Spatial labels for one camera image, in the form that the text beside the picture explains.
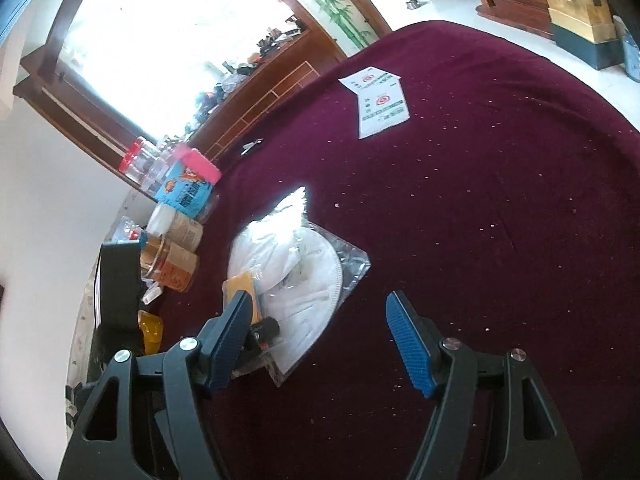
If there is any yellow plastic packet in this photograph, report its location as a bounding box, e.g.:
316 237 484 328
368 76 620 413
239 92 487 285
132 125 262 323
137 310 165 354

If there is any black box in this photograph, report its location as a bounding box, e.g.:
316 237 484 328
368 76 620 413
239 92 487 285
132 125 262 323
95 241 144 332

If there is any gold pillar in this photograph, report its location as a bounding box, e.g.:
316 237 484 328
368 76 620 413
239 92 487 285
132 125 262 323
530 0 622 70

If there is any wooden arched frame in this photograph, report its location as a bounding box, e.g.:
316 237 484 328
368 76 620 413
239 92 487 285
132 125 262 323
12 0 393 188

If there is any white paper packet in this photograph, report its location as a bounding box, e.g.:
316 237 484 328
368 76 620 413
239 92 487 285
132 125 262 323
338 66 404 95
356 81 412 140

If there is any blue jar with pink lid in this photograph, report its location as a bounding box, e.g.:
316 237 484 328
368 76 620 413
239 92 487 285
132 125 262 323
153 142 223 222

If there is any wooden sideboard cabinet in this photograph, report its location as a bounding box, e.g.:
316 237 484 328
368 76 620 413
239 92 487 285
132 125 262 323
186 25 347 162

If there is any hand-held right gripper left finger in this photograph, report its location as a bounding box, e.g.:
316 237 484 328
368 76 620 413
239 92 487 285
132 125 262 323
57 290 253 480

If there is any orange label jar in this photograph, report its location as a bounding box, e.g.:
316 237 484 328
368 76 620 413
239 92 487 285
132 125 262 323
141 235 201 294

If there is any bamboo painting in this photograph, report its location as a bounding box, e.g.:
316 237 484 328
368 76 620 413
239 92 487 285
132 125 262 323
260 0 392 57

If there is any white lid jar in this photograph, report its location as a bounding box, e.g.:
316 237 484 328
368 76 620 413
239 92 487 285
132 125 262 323
147 202 205 252

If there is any clear jar with red lid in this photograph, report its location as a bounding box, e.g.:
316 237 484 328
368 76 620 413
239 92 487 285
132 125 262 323
119 136 160 187

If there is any clear bag of white masks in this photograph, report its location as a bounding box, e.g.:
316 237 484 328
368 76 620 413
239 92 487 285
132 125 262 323
222 186 372 389

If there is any blue white bag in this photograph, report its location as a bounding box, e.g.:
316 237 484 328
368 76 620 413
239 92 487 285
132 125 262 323
612 14 640 82

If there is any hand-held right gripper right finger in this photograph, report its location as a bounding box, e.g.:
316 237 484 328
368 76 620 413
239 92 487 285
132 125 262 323
385 290 583 480

